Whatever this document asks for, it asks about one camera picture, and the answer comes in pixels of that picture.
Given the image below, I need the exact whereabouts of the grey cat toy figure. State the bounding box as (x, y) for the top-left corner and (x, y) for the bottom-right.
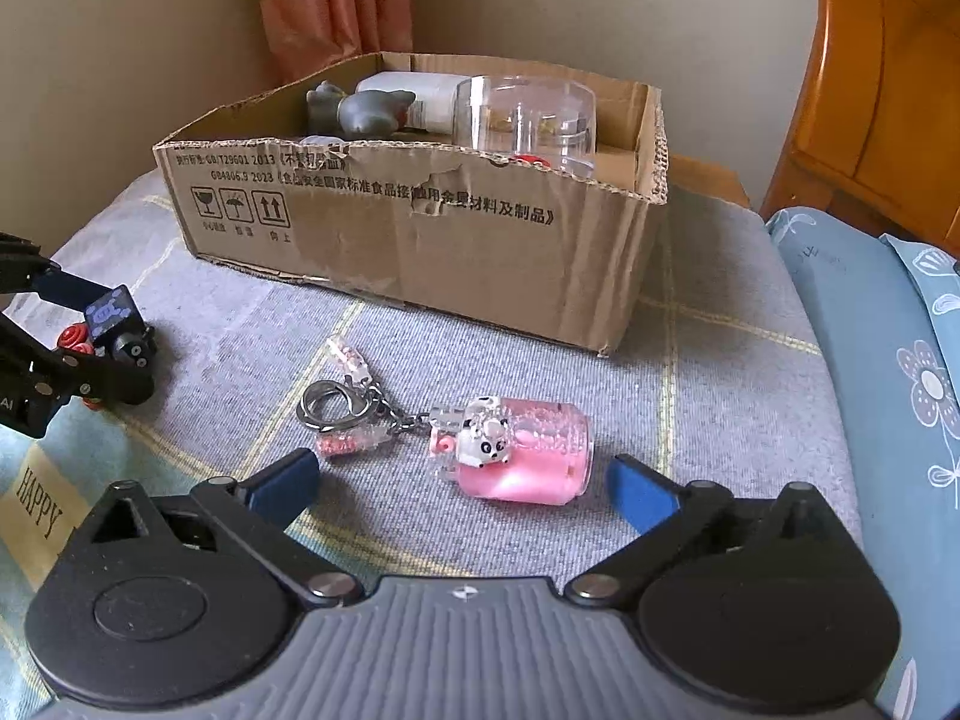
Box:
(305, 80), (417, 142)

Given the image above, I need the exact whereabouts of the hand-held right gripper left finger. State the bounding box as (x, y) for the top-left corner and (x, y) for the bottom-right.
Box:
(56, 448), (368, 608)

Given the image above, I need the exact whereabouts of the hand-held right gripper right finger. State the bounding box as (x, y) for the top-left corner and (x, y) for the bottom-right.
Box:
(562, 454), (860, 608)

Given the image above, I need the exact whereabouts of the orange wooden headboard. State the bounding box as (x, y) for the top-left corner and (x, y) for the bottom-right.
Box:
(759, 0), (960, 256)

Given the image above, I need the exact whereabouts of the brown cardboard box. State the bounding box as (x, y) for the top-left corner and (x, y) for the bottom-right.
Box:
(154, 51), (671, 357)

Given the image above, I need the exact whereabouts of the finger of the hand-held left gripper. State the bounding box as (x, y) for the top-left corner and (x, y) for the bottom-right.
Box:
(0, 311), (113, 410)
(0, 232), (125, 314)

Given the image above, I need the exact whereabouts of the frosted white plastic jar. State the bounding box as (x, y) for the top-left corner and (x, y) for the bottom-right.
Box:
(354, 73), (470, 132)

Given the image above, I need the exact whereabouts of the clear plastic jar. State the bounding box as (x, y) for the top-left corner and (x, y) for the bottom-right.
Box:
(452, 75), (596, 179)

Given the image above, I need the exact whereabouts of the black toy cube keychain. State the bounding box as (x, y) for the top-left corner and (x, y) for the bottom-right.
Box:
(60, 286), (158, 410)

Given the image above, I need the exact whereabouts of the light blue floral pillow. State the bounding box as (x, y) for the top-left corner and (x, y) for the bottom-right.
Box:
(881, 232), (960, 496)

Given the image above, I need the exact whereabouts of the pink bottle keychain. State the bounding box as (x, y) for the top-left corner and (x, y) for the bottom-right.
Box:
(296, 335), (596, 505)

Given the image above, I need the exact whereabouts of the grey checked blanket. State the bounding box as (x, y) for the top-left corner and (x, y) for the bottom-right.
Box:
(45, 165), (856, 601)

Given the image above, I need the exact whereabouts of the pink curtain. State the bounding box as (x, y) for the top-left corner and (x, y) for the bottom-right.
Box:
(250, 0), (415, 87)

